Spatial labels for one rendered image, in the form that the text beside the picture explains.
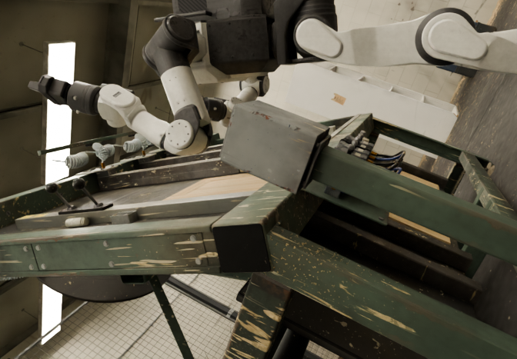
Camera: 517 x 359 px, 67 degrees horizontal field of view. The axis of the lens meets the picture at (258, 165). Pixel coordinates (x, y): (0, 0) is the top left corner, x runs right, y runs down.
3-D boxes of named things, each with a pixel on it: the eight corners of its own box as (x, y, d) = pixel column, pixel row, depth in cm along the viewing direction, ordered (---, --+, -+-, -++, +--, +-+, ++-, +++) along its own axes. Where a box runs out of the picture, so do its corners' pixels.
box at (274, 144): (322, 137, 69) (233, 102, 73) (300, 197, 73) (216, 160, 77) (335, 128, 79) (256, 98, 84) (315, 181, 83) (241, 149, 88)
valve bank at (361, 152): (411, 173, 88) (313, 134, 95) (386, 227, 93) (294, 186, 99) (412, 138, 134) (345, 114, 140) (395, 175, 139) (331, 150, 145)
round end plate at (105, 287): (115, 318, 184) (-7, 244, 205) (112, 327, 186) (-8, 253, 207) (199, 248, 257) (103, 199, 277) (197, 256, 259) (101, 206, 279)
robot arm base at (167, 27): (213, 48, 112) (197, 14, 113) (177, 48, 103) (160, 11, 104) (186, 77, 122) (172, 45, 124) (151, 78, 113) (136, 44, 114)
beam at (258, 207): (273, 274, 78) (262, 221, 76) (220, 274, 82) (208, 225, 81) (375, 127, 278) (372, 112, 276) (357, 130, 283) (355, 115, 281)
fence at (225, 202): (258, 209, 105) (255, 194, 104) (18, 230, 142) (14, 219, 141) (265, 203, 109) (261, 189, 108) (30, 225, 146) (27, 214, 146)
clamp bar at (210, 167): (305, 165, 152) (295, 104, 149) (81, 194, 199) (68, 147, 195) (311, 160, 162) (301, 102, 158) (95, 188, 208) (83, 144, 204)
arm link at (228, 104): (211, 125, 156) (235, 129, 162) (222, 106, 149) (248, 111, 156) (205, 105, 162) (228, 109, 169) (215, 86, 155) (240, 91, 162)
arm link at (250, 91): (231, 110, 172) (248, 93, 187) (253, 111, 168) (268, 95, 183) (228, 87, 166) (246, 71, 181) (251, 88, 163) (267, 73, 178)
